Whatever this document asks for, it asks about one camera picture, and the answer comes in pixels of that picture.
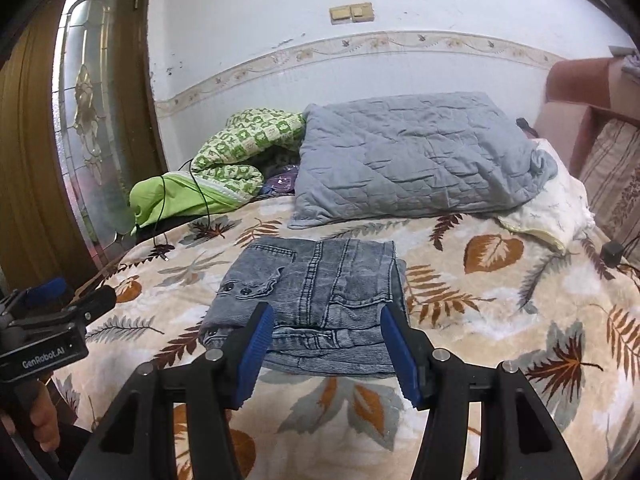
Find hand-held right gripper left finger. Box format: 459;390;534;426
67;301;276;480

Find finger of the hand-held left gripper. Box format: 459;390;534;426
10;286;117;332
0;279;67;313

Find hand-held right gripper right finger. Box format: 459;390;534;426
379;304;583;480

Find grey washed denim pants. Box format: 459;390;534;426
197;239;412;378

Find person's left hand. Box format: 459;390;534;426
29;382;61;453

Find leaf print blanket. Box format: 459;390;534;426
50;200;640;480

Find purple cloth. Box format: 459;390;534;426
260;162;301;196

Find wooden door with patterned glass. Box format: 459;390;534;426
0;0;168;281

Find grey quilted pillow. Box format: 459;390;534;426
290;91;558;231

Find green patterned quilt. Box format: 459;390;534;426
192;108;307;201

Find cream pillow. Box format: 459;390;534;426
495;137;596;253

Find striped floral cushion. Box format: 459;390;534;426
577;119;640;261

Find pink upholstered sofa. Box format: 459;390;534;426
532;57;640;181

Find thin black cable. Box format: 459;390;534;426
150;157;216;261

